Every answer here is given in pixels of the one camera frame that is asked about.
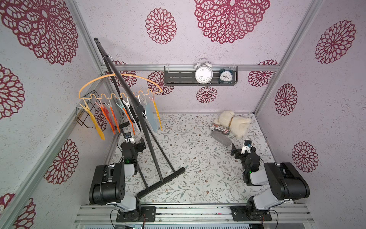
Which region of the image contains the black wire wall hook rack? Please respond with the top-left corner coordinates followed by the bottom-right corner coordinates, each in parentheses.
top-left (75, 90), bottom-right (107, 128)

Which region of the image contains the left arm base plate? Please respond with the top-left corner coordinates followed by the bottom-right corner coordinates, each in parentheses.
top-left (116, 207), bottom-right (156, 223)

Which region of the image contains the striped small box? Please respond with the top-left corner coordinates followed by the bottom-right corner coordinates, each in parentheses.
top-left (210, 123), bottom-right (230, 135)

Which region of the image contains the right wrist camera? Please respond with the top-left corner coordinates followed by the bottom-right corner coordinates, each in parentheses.
top-left (241, 139), bottom-right (252, 154)

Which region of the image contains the yellow shoe insole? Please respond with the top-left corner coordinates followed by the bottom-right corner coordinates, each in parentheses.
top-left (79, 104), bottom-right (105, 141)

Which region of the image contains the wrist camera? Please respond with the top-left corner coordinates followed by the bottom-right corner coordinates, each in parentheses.
top-left (124, 132), bottom-right (135, 144)
top-left (241, 139), bottom-right (252, 154)

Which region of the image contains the white grey insole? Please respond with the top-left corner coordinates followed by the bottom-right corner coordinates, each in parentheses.
top-left (145, 101), bottom-right (158, 133)

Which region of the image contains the cream plush toy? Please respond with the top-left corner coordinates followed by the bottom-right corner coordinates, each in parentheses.
top-left (214, 111), bottom-right (252, 139)

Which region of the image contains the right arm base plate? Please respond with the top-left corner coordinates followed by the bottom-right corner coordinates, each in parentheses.
top-left (230, 206), bottom-right (272, 221)

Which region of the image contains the orange clip hanger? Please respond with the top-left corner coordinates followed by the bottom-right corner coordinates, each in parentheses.
top-left (78, 55), bottom-right (165, 99)

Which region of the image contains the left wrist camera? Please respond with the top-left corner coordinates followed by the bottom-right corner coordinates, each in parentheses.
top-left (124, 132), bottom-right (135, 144)

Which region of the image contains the orange trimmed white insole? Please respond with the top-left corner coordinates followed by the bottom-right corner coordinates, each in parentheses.
top-left (117, 100), bottom-right (136, 135)

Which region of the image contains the aluminium front rail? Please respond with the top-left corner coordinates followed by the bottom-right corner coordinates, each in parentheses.
top-left (73, 204), bottom-right (314, 226)

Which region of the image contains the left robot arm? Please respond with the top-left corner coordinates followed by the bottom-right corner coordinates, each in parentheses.
top-left (89, 138), bottom-right (146, 215)

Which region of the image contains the black wall shelf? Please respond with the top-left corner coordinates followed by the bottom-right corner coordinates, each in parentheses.
top-left (164, 66), bottom-right (238, 86)

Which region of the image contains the grey insole on floor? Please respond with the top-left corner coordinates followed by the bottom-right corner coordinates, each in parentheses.
top-left (210, 131), bottom-right (232, 147)

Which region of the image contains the white alarm clock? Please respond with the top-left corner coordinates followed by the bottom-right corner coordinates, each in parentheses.
top-left (194, 58), bottom-right (213, 84)

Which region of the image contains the dark green alarm clock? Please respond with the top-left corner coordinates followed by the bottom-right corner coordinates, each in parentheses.
top-left (218, 67), bottom-right (234, 84)

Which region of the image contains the black clothes rack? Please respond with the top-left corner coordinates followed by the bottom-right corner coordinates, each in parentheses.
top-left (94, 38), bottom-right (185, 198)

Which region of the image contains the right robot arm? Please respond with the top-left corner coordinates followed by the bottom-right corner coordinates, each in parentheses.
top-left (231, 140), bottom-right (310, 220)

